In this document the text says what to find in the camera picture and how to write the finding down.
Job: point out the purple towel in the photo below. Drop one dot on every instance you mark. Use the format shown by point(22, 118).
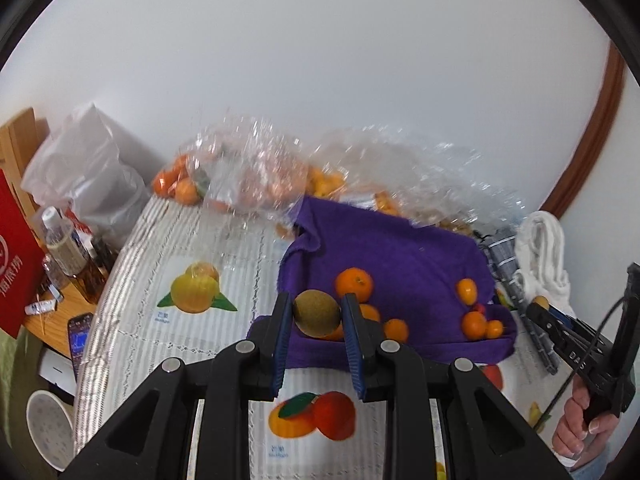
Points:
point(410, 260)

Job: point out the person's right hand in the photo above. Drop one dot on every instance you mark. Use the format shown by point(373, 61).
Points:
point(575, 435)

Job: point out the clear bottle white cap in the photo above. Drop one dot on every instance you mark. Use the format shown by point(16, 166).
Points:
point(57, 245)

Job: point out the wooden nightstand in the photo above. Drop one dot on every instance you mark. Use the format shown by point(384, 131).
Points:
point(55, 322)

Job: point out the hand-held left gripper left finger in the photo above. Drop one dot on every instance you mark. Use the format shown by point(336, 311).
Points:
point(282, 350)

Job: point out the amber liquid bottle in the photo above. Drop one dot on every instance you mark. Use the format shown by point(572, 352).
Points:
point(90, 280)

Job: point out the white striped towel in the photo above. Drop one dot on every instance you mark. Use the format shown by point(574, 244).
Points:
point(542, 255)

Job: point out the small red-green jujube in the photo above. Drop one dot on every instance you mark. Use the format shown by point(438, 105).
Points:
point(480, 308)
point(540, 302)

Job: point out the clear plastic bag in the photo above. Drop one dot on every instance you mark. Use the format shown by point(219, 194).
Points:
point(240, 160)
point(400, 165)

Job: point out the white waste bin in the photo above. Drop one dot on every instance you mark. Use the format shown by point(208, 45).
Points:
point(47, 430)

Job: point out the red box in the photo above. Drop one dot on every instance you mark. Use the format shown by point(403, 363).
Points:
point(15, 270)

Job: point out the black smartphone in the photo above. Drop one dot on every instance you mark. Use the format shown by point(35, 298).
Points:
point(80, 340)

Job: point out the white cardboard box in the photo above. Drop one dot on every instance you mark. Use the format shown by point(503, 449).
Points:
point(57, 372)

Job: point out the pile of mandarins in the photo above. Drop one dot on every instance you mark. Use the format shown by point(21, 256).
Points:
point(185, 191)

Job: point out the grey plaid cloth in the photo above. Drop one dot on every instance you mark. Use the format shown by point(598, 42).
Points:
point(502, 260)

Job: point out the pile of kumquats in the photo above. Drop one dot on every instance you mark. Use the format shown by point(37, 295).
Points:
point(322, 185)

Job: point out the brown kiwi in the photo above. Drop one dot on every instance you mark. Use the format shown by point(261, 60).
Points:
point(315, 312)

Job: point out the large mandarin orange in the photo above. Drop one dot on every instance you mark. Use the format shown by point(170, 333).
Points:
point(354, 284)

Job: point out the wooden headboard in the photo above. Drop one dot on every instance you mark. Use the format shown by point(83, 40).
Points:
point(20, 130)

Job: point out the green blanket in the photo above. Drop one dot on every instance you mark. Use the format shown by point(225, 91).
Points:
point(12, 385)

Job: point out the brown door frame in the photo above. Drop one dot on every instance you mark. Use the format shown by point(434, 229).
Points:
point(600, 125)

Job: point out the small white tube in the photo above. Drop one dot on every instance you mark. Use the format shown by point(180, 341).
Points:
point(40, 307)

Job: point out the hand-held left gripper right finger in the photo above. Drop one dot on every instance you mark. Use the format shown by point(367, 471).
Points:
point(352, 355)

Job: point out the dark glass bottle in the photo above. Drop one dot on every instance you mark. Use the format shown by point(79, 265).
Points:
point(104, 260)

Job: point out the white plastic bag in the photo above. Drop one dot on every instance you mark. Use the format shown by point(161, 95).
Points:
point(85, 160)

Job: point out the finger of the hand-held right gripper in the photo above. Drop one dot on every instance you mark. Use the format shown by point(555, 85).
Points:
point(545, 322)

